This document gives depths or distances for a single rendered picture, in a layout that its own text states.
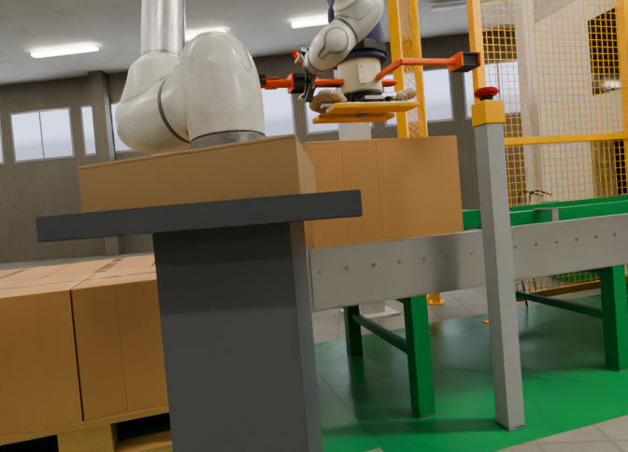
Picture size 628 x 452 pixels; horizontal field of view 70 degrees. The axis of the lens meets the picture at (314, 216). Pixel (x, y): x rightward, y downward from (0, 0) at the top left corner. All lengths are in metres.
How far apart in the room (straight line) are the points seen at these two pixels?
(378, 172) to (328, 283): 0.46
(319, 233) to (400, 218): 0.31
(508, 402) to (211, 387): 0.98
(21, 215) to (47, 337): 10.47
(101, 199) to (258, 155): 0.26
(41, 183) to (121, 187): 10.94
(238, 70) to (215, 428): 0.67
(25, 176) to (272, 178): 11.32
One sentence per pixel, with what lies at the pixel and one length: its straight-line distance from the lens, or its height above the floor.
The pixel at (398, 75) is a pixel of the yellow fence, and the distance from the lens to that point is 2.42.
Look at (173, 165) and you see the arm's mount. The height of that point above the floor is 0.81.
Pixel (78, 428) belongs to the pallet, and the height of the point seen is 0.13.
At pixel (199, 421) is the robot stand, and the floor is 0.36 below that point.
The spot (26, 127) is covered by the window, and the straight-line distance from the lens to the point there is 11.98.
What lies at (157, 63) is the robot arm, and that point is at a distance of 1.08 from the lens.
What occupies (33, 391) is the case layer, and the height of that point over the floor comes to 0.26.
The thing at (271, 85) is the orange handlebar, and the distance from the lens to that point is 1.73.
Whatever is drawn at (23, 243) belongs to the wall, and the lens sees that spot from 12.00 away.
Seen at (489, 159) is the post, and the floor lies 0.82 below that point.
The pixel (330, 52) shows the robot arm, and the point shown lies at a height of 1.17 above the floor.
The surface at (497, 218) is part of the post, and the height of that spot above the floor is 0.65.
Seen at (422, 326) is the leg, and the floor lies 0.30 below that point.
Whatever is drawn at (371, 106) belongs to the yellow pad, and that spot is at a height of 1.07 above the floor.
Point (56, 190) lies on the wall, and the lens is 11.50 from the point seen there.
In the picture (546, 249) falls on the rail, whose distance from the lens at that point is 1.81.
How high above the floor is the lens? 0.73
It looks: 2 degrees down
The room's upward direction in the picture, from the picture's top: 5 degrees counter-clockwise
